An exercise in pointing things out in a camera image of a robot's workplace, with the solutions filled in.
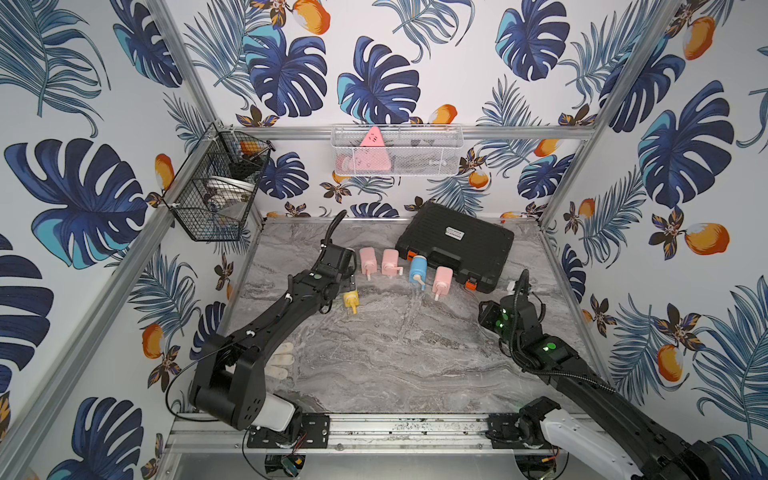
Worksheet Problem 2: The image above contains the yellow pencil sharpener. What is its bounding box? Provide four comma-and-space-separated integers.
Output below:
343, 290, 360, 315

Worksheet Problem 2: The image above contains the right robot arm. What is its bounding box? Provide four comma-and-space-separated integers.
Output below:
478, 271, 725, 479

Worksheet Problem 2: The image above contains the black wire basket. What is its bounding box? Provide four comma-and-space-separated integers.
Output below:
161, 123, 275, 242

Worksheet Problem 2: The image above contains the white wire mesh basket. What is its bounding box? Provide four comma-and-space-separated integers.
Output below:
330, 124, 464, 177

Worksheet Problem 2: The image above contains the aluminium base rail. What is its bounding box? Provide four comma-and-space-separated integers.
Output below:
166, 413, 557, 455

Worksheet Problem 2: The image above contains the blue pencil sharpener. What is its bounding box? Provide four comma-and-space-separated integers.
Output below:
409, 255, 428, 291

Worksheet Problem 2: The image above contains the pink triangular object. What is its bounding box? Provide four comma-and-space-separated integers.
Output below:
350, 126, 393, 174

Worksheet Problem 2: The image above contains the pink pencil sharpener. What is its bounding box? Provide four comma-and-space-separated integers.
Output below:
432, 266, 453, 301
381, 249, 403, 277
359, 247, 378, 280

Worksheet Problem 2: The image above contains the black plastic tool case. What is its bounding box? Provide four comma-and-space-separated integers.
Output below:
395, 202, 514, 294

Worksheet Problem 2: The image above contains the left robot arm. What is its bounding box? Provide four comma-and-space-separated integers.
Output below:
190, 244, 356, 430

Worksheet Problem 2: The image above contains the white work glove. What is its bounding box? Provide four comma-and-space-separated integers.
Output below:
264, 342, 295, 380

